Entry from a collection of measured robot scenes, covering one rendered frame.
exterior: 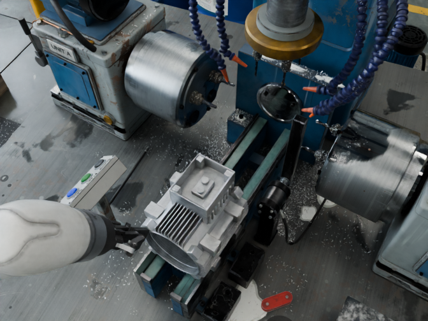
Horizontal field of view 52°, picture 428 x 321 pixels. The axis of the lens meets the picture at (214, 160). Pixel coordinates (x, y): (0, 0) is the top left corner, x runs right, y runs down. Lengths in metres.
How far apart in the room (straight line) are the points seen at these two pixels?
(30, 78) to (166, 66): 1.94
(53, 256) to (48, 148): 0.95
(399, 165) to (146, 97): 0.69
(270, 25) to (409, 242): 0.60
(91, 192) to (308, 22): 0.64
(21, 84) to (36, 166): 1.57
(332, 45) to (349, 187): 0.41
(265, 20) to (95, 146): 0.76
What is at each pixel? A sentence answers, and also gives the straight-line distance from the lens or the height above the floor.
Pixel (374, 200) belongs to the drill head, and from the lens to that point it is 1.09.
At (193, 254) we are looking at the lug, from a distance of 0.96.
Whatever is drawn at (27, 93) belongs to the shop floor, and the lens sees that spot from 2.99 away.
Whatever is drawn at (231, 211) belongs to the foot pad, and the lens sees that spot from 1.02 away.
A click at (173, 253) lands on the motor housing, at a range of 1.12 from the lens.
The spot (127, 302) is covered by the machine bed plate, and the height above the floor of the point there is 0.80.
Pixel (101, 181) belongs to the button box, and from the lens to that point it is 1.10.
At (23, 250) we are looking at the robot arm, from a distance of 0.62.
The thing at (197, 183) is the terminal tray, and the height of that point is 1.13.
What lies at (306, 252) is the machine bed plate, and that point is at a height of 0.80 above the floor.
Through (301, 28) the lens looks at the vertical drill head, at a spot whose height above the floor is 1.36.
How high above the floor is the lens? 1.97
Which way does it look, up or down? 55 degrees down
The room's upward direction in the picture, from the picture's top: 1 degrees counter-clockwise
